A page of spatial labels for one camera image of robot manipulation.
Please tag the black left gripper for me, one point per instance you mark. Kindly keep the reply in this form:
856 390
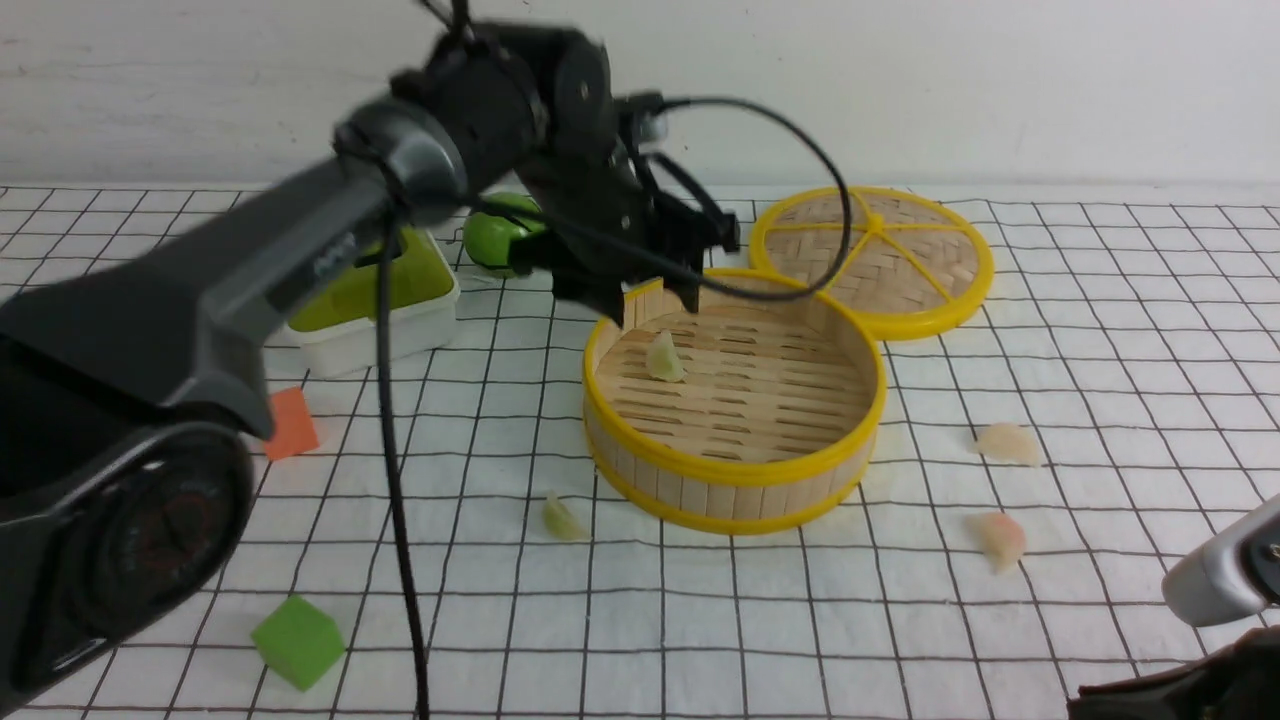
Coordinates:
600 217

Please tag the pale green dumpling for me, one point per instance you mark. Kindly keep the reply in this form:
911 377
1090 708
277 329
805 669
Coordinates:
662 361

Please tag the light green dumpling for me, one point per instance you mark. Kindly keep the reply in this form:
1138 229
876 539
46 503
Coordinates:
560 522

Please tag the pink white dumpling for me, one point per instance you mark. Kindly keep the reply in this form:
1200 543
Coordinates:
1001 539

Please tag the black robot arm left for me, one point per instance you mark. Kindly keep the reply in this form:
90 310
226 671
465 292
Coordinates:
127 392

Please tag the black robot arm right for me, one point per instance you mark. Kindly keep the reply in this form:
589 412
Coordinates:
1239 682

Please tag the bamboo steamer tray yellow rim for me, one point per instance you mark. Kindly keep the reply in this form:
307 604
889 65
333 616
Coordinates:
774 425

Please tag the bamboo steamer lid yellow rim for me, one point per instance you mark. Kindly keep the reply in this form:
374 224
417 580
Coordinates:
916 269

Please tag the green toy watermelon ball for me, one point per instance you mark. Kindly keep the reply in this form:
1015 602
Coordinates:
487 240

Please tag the green white lunch box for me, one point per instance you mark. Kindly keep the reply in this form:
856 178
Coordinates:
336 332

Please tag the orange foam cube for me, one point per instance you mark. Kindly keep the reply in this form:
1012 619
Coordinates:
294 426

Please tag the white black grid tablecloth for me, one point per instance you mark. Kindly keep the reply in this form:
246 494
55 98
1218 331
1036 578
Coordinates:
1134 331

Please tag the green foam cube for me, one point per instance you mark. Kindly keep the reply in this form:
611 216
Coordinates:
299 642

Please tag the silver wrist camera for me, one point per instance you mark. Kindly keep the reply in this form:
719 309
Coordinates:
1231 576

